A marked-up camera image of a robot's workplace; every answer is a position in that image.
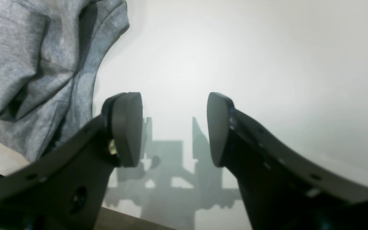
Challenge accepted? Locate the grey T-shirt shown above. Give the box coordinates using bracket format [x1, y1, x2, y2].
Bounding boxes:
[0, 0, 129, 163]

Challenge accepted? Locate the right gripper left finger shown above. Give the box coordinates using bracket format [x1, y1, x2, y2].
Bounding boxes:
[0, 93, 143, 230]

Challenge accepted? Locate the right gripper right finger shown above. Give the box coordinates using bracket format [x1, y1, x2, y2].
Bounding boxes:
[207, 93, 368, 230]

